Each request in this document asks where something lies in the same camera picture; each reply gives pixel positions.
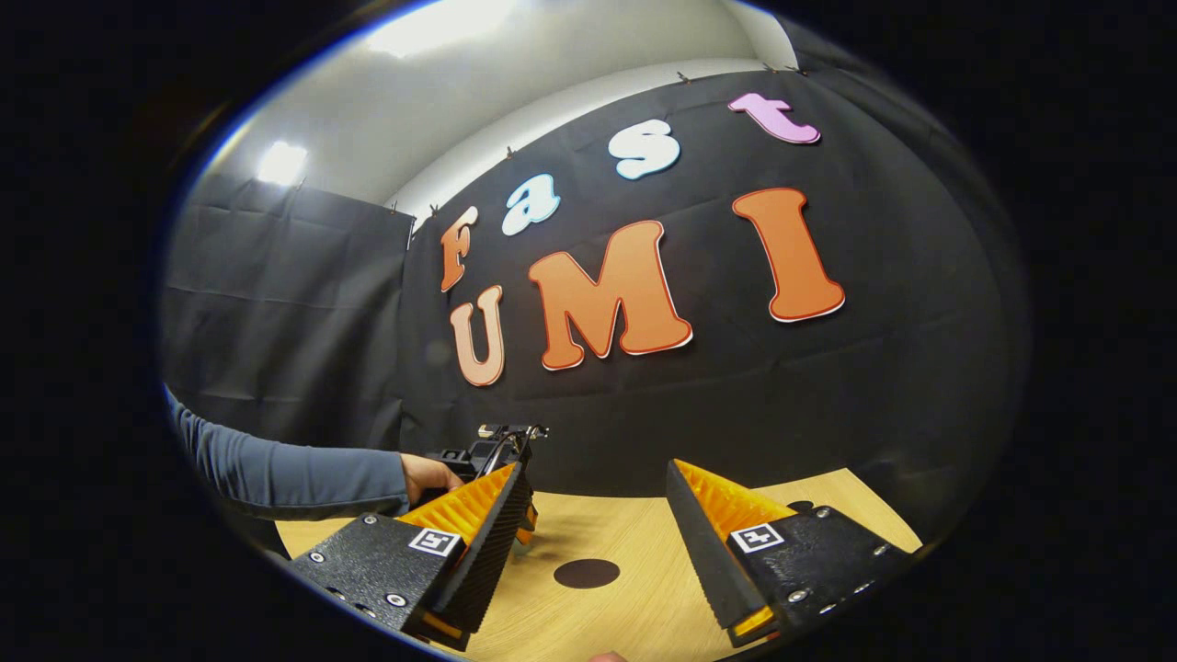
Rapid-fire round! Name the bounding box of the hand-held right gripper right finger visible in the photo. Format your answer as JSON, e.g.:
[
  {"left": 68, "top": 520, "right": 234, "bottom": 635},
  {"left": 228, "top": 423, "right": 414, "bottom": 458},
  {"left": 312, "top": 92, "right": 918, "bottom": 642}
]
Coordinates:
[{"left": 666, "top": 458, "right": 916, "bottom": 647}]

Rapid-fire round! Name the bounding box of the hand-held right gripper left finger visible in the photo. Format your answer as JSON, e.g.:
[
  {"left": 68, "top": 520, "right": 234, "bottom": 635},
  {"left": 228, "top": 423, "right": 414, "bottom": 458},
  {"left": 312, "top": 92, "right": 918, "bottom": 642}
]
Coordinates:
[{"left": 285, "top": 460, "right": 536, "bottom": 652}]

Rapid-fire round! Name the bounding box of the dark brown round coaster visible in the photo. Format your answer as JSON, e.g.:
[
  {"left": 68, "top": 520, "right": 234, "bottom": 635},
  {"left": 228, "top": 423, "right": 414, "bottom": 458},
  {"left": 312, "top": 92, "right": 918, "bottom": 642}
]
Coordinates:
[{"left": 553, "top": 557, "right": 622, "bottom": 590}]

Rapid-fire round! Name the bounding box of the wooden desktop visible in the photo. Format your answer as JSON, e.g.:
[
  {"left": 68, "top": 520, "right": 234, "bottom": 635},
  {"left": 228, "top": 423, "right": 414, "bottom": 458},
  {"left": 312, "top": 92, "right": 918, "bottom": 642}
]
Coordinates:
[{"left": 276, "top": 467, "right": 923, "bottom": 662}]

